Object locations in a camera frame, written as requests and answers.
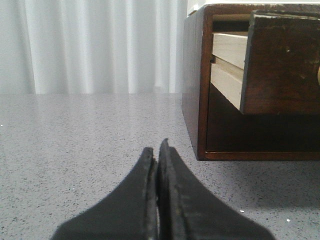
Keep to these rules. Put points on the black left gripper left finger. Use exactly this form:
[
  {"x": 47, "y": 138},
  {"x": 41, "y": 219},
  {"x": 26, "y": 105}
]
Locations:
[{"x": 129, "y": 212}]

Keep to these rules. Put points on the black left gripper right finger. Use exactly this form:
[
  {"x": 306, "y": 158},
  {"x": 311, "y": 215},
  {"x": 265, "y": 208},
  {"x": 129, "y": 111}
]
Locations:
[{"x": 189, "y": 211}]

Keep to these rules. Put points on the wooden drawer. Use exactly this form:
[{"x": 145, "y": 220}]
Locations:
[{"x": 274, "y": 67}]

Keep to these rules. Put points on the dark wooden drawer cabinet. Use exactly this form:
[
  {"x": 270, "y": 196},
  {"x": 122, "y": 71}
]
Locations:
[{"x": 217, "y": 130}]

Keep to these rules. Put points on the white pleated curtain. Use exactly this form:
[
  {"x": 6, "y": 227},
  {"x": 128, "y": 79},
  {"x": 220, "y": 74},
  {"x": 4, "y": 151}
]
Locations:
[{"x": 91, "y": 46}]

